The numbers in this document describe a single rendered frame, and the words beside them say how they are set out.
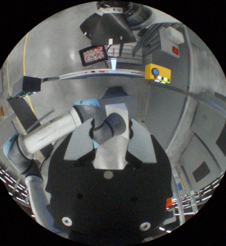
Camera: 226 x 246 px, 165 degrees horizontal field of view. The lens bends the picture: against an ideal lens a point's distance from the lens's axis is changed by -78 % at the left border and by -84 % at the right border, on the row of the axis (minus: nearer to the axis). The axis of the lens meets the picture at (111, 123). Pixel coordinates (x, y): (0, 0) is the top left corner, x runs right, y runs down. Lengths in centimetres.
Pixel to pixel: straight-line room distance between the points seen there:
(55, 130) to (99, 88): 135
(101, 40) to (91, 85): 125
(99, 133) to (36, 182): 37
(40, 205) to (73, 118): 35
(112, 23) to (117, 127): 56
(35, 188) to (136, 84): 173
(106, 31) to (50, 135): 51
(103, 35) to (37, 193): 68
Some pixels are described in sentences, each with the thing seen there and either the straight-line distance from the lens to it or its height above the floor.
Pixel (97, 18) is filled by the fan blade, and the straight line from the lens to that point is 69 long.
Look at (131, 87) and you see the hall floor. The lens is 158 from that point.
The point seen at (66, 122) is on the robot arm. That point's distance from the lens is 32.
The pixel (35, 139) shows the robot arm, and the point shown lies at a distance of 34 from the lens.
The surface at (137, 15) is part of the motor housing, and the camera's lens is 62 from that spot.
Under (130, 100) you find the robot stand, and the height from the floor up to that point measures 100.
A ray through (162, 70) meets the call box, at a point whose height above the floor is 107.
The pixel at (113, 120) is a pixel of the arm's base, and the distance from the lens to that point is 44.
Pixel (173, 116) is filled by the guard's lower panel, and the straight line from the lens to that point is 102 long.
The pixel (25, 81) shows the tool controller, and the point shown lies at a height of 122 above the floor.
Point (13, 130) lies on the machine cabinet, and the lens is 613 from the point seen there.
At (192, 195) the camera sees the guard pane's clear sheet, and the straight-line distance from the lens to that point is 97.
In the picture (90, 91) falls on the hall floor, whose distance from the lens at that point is 162.
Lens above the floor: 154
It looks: 59 degrees down
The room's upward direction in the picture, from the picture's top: 177 degrees counter-clockwise
